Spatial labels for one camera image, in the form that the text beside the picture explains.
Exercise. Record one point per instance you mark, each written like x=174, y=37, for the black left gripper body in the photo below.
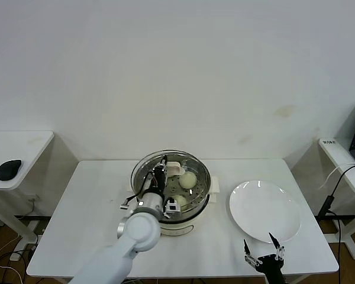
x=159, y=182

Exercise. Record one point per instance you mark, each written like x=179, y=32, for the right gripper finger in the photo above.
x=247, y=250
x=275, y=242

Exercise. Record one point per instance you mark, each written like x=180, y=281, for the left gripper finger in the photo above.
x=158, y=166
x=164, y=162

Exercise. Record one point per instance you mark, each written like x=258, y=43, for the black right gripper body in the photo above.
x=270, y=267

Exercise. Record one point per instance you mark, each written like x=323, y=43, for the round glass pot lid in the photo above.
x=176, y=169

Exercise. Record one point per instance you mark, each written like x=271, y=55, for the white steamed baozi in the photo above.
x=182, y=201
x=189, y=180

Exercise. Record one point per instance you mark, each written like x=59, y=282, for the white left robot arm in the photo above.
x=139, y=230

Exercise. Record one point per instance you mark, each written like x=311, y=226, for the stainless steel steamer basket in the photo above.
x=195, y=214

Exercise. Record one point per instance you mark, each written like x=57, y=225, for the round white plate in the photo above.
x=254, y=207

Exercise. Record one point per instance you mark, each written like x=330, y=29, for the cream electric cooker pot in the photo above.
x=180, y=229

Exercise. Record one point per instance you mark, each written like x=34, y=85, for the white side desk with label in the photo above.
x=343, y=154

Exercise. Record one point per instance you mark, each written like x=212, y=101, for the small white label sticker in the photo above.
x=329, y=142

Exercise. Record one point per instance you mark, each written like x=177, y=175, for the black computer mouse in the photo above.
x=9, y=170

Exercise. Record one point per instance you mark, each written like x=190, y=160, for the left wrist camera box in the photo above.
x=171, y=206

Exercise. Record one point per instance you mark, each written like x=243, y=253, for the wall power socket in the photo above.
x=34, y=197

